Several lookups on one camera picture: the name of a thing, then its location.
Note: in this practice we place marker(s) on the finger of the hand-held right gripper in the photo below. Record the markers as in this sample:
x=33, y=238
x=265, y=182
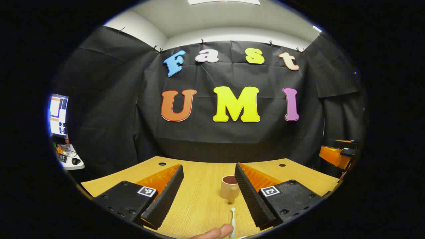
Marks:
x=332, y=156

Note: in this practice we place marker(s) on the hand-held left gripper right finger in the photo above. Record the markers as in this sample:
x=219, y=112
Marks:
x=250, y=196

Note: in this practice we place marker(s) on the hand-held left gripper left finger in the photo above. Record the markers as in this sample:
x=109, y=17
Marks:
x=166, y=196

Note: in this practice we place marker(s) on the beige cup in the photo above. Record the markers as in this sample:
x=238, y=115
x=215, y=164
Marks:
x=227, y=192

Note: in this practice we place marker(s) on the white toothbrush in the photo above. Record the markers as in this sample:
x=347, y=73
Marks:
x=233, y=220

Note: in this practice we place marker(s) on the wooden desktop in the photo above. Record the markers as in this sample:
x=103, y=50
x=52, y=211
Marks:
x=206, y=199

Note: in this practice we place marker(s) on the black backdrop cloth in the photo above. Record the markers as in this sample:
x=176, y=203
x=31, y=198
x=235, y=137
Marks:
x=199, y=132

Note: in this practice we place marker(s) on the black computer mouse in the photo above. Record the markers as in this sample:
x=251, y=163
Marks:
x=76, y=161

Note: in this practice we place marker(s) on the white side table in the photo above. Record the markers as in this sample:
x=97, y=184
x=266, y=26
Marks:
x=71, y=166

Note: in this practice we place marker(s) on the small ceiling light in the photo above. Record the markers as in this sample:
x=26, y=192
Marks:
x=317, y=29

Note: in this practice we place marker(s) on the computer monitor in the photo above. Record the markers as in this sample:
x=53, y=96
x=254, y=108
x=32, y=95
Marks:
x=59, y=114

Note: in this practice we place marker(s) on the ceiling light panel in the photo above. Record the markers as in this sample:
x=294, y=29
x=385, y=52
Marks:
x=222, y=1

